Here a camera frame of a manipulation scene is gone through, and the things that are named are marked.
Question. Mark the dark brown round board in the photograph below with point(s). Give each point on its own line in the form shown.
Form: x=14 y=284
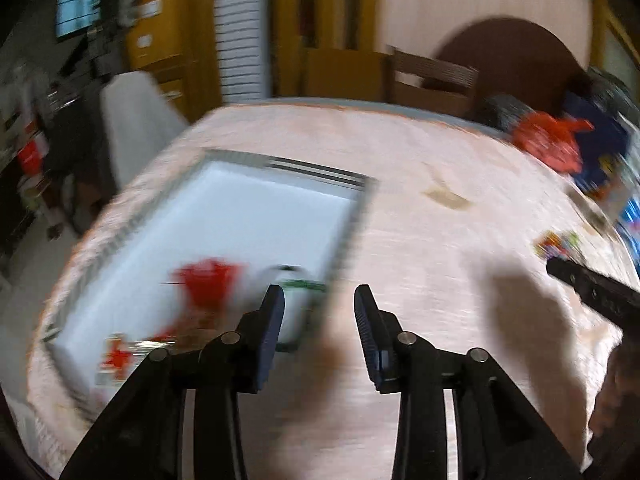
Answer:
x=505 y=50

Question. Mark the person's right hand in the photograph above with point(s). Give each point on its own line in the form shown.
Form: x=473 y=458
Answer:
x=617 y=395

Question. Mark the white wall switch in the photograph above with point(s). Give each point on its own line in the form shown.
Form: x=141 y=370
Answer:
x=148 y=10

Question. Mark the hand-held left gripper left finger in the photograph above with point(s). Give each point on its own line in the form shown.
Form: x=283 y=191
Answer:
x=267 y=340

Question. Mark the white covered chair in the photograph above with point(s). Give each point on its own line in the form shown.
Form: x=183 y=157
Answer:
x=135 y=120

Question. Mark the red knot tassel ornament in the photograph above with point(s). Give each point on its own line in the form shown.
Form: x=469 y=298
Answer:
x=207 y=282

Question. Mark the blue plastic packet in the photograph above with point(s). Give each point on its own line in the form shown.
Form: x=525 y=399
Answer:
x=631 y=220

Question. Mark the dark wooden chair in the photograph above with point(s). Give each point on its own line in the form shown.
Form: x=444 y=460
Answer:
x=430 y=72

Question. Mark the black plastic bag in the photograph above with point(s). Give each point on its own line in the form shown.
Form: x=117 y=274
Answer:
x=502 y=110

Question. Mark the dark shiny bag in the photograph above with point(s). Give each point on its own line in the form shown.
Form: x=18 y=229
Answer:
x=607 y=87

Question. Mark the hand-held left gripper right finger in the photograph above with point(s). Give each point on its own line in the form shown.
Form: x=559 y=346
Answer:
x=370 y=340

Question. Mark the dark blue bag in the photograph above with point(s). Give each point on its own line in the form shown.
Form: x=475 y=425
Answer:
x=595 y=140

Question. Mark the red plastic bag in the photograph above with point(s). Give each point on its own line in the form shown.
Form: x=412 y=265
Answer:
x=545 y=140

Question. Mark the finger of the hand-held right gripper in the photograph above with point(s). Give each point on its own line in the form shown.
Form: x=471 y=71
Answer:
x=600 y=295

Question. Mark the striped box with white inside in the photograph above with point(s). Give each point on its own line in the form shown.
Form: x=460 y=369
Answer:
x=200 y=220

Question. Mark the light brown wooden chair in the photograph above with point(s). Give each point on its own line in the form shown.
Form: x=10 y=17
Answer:
x=345 y=72

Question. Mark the white louvered door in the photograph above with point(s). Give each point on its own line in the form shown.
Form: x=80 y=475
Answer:
x=240 y=35

